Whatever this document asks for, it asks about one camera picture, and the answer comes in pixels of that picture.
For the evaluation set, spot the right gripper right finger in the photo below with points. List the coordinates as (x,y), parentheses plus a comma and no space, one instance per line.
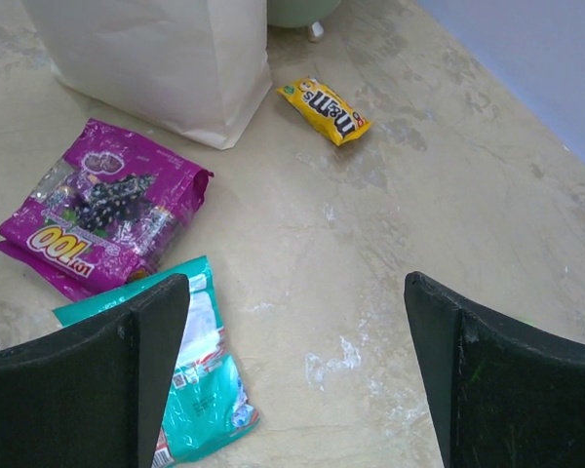
(501,393)

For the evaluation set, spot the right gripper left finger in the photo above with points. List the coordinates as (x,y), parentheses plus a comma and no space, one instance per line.
(93,394)

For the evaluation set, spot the teal fox's mint bag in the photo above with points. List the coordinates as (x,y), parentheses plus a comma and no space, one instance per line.
(208,406)

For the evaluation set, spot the yellow m&m's packet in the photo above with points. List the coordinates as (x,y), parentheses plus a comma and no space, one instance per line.
(325,110)

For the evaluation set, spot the brown paper bag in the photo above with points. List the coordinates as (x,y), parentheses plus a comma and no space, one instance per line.
(196,68)

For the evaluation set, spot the purple candy bag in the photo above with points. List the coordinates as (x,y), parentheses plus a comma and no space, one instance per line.
(106,212)

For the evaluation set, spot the white orange cylinder container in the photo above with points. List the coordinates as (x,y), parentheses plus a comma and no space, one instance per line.
(306,14)

